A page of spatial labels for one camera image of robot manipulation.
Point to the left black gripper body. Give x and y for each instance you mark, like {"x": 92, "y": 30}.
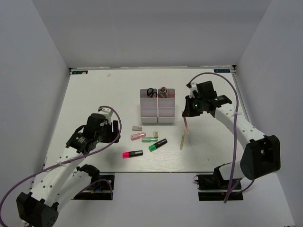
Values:
{"x": 105, "y": 135}

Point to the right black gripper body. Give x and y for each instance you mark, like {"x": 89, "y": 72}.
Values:
{"x": 198, "y": 108}

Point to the pink transparent highlighter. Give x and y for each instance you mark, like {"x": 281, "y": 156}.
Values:
{"x": 138, "y": 136}

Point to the yellow thin pen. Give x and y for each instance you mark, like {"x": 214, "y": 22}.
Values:
{"x": 182, "y": 140}

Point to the green transparent highlighter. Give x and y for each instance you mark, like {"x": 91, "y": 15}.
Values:
{"x": 149, "y": 139}

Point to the pink glue stick tube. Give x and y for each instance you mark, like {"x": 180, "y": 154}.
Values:
{"x": 163, "y": 92}

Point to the black handled scissors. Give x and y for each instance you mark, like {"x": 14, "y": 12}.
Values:
{"x": 151, "y": 93}

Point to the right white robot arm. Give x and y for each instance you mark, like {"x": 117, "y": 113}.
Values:
{"x": 261, "y": 152}

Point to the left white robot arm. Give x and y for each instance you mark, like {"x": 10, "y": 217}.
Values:
{"x": 40, "y": 207}

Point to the grey eraser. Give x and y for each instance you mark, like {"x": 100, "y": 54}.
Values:
{"x": 137, "y": 128}

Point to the right white organizer box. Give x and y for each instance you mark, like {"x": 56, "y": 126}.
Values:
{"x": 166, "y": 108}

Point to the white organizer box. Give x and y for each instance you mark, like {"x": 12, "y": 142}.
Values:
{"x": 148, "y": 108}
{"x": 166, "y": 108}

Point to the pink black highlighter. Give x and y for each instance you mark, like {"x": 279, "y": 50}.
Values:
{"x": 130, "y": 154}

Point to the right blue label sticker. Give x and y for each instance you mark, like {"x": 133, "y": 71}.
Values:
{"x": 222, "y": 71}

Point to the blue label sticker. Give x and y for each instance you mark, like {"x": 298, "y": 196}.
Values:
{"x": 79, "y": 72}
{"x": 222, "y": 71}

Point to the left white organizer box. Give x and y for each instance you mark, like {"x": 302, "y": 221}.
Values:
{"x": 148, "y": 108}

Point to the small tan eraser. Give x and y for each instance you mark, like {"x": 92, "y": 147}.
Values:
{"x": 155, "y": 134}

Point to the green black highlighter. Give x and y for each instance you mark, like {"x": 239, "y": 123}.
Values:
{"x": 156, "y": 145}

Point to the left blue label sticker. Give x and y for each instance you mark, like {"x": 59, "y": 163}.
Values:
{"x": 79, "y": 72}

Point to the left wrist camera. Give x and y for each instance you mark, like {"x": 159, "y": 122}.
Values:
{"x": 107, "y": 112}

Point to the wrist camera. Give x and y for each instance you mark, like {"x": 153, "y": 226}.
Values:
{"x": 107, "y": 112}
{"x": 192, "y": 87}

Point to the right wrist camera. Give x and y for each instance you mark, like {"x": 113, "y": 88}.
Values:
{"x": 192, "y": 87}

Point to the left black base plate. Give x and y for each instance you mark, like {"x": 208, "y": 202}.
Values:
{"x": 99, "y": 191}

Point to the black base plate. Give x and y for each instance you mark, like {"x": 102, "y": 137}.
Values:
{"x": 99, "y": 191}
{"x": 210, "y": 188}

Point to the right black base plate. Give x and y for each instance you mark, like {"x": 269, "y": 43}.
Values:
{"x": 210, "y": 188}

